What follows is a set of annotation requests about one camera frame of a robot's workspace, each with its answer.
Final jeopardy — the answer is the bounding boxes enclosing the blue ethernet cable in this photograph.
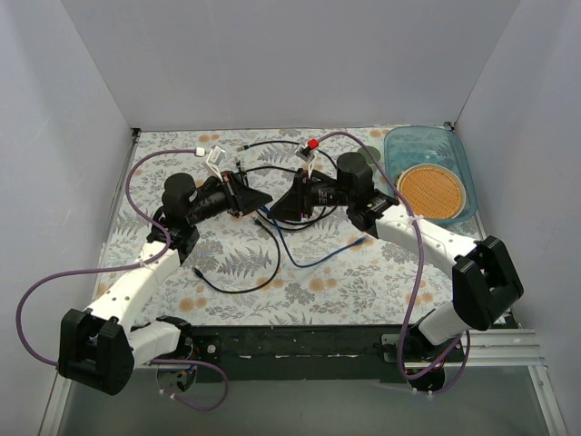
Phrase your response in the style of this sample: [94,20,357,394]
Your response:
[271,224,369,269]

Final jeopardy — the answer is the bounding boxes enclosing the short black cable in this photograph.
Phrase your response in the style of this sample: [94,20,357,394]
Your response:
[192,217,281,295]

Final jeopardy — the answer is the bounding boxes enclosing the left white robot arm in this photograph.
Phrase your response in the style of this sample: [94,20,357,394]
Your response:
[57,172,272,395]

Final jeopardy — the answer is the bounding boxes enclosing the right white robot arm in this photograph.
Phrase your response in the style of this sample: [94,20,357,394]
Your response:
[268,153,524,362]

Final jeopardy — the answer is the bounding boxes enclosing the floral table mat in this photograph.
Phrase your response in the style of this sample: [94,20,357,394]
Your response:
[88,126,509,328]

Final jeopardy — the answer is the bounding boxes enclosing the green cup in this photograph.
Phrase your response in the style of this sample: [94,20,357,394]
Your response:
[357,146,381,171]

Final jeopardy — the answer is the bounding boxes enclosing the teal plastic bin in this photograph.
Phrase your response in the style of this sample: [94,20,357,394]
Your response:
[384,125,478,225]

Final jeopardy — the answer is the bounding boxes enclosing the orange woven plate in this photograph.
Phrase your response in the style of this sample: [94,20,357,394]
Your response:
[397,163,467,220]

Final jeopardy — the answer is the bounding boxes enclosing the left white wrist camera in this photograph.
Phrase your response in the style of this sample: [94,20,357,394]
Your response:
[205,145,225,179]

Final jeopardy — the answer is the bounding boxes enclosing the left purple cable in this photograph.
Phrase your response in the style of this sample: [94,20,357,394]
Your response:
[15,147,231,412]

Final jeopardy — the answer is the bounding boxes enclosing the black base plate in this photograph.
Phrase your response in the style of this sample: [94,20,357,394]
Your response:
[135,324,471,394]

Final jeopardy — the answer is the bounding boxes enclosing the aluminium rail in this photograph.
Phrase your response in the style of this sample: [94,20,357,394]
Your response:
[380,329,546,369]

